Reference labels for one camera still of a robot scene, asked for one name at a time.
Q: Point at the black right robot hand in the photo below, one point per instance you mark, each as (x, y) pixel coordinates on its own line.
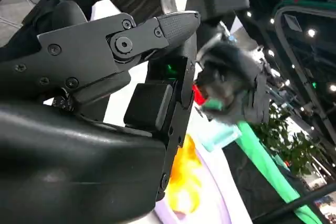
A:
(78, 161)

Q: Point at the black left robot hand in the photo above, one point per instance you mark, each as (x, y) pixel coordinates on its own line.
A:
(231, 77)

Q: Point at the pale green mug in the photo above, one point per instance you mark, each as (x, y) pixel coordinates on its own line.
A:
(223, 137)

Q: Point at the green cloth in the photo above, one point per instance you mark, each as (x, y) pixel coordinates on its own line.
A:
(265, 161)

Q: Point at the orange and white bread roll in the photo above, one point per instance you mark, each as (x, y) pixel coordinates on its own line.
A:
(183, 176)

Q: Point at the green leafy plant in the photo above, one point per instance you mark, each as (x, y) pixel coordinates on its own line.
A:
(288, 145)

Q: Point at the lilac plate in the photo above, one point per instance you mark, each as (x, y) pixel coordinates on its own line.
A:
(211, 182)

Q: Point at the red triangular sign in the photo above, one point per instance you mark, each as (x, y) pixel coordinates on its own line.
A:
(198, 95)

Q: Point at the black pole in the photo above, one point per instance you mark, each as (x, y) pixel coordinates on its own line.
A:
(302, 200)

